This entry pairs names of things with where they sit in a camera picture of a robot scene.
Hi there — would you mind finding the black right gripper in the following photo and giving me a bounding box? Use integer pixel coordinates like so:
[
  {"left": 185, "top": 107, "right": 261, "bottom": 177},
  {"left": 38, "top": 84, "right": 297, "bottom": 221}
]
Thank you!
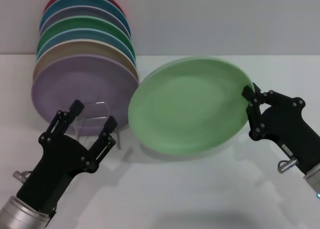
[{"left": 241, "top": 82, "right": 320, "bottom": 176}]

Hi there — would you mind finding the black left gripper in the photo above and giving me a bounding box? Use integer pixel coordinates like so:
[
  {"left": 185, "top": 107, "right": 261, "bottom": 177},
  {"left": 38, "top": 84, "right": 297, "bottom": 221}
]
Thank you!
[{"left": 15, "top": 99, "right": 119, "bottom": 219}]

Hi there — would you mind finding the light green plate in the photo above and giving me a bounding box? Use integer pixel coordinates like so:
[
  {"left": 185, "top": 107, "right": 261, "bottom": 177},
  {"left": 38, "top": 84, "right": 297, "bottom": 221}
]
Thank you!
[{"left": 127, "top": 55, "right": 254, "bottom": 157}]

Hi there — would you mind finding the clear acrylic plate rack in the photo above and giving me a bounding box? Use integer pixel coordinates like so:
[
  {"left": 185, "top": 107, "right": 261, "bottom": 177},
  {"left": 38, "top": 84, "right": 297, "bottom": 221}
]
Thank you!
[{"left": 74, "top": 101, "right": 122, "bottom": 150}]

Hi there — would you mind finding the purple plate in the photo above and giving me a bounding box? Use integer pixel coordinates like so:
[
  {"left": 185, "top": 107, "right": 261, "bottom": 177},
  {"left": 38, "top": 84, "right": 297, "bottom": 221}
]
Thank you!
[{"left": 30, "top": 54, "right": 139, "bottom": 137}]

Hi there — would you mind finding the beige plate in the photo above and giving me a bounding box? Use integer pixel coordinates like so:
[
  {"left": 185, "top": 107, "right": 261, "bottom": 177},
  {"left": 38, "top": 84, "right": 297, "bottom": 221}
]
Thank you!
[{"left": 32, "top": 38, "right": 140, "bottom": 85}]

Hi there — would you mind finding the light blue plate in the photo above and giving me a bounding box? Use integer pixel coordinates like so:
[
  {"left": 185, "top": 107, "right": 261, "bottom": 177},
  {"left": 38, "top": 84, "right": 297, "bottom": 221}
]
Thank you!
[{"left": 36, "top": 27, "right": 137, "bottom": 68}]

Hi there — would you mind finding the dark green plate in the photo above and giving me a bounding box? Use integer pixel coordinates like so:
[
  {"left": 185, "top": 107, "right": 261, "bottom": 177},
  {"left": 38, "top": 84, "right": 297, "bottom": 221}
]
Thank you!
[{"left": 36, "top": 15, "right": 134, "bottom": 55}]

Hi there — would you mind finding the grey lavender plate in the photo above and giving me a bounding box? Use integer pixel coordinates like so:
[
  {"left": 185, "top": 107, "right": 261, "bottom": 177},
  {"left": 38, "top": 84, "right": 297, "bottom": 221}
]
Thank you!
[{"left": 39, "top": 5, "right": 130, "bottom": 37}]

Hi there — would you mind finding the teal blue plate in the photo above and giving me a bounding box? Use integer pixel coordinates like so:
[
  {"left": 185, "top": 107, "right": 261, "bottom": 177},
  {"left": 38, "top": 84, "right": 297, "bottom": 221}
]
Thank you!
[{"left": 38, "top": 0, "right": 132, "bottom": 38}]

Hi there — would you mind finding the right gripper cable with connector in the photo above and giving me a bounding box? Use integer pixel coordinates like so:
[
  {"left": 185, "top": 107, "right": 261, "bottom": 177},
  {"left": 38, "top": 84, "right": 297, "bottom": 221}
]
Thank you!
[{"left": 277, "top": 158, "right": 300, "bottom": 175}]

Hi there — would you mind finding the gripper cable with connector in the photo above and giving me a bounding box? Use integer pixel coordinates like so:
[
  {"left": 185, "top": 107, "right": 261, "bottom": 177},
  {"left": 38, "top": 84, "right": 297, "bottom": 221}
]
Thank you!
[
  {"left": 277, "top": 158, "right": 300, "bottom": 175},
  {"left": 12, "top": 170, "right": 33, "bottom": 183}
]

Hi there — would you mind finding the left gripper cable with connector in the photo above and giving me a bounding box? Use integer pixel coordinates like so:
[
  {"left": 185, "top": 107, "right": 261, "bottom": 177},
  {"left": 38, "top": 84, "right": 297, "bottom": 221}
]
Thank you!
[{"left": 12, "top": 170, "right": 33, "bottom": 183}]

